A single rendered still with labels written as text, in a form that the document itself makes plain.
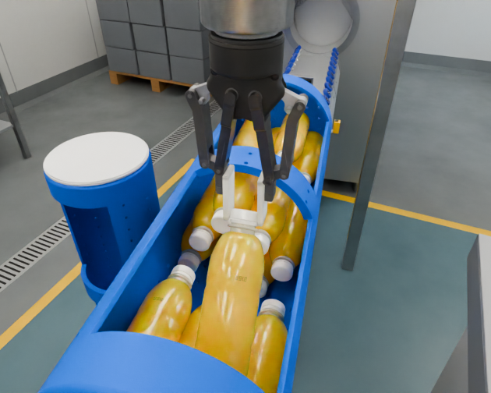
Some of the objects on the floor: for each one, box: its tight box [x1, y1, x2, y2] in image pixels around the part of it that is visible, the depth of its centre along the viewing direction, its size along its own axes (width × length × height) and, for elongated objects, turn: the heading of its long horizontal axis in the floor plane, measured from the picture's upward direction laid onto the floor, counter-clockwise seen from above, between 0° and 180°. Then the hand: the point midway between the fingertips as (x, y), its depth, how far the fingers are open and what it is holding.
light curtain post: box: [341, 0, 416, 271], centre depth 165 cm, size 6×6×170 cm
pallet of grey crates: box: [96, 0, 212, 97], centre depth 412 cm, size 120×80×119 cm
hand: (245, 196), depth 50 cm, fingers closed on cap, 4 cm apart
